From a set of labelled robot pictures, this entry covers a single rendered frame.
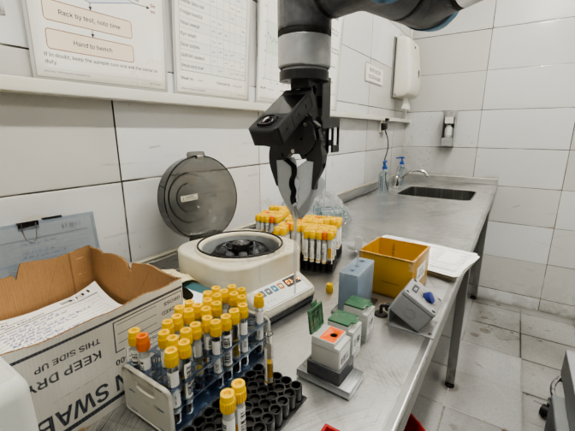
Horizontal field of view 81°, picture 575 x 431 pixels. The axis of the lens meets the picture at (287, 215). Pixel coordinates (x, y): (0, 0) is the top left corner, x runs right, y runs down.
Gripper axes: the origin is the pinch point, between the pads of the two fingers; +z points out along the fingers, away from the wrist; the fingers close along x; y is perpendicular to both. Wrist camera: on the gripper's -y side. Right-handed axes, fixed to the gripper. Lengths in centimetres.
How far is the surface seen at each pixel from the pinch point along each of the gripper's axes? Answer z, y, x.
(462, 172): 18, 239, 4
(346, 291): 19.3, 15.8, -2.2
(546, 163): 9, 239, -45
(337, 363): 20.9, -3.3, -9.3
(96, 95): -19.0, -3.6, 45.4
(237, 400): 15.9, -20.5, -5.6
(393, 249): 18.3, 42.9, -3.3
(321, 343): 18.6, -3.3, -6.5
